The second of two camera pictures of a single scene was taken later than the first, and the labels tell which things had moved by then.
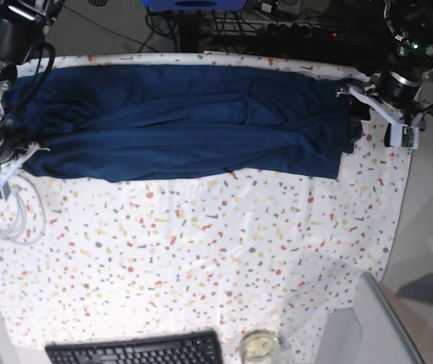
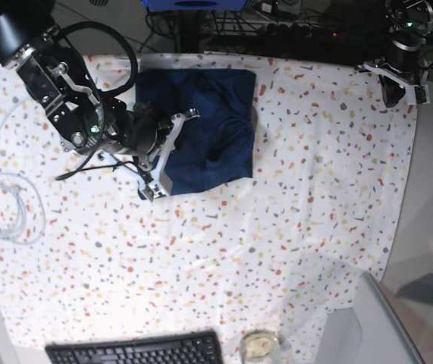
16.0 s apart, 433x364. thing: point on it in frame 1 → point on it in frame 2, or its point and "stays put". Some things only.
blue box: [195, 5] stays put
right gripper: [397, 91] → [403, 57]
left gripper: [13, 137] → [145, 130]
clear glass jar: [259, 346] stays put
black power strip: [296, 30] stays put
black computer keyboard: [199, 347] stays put
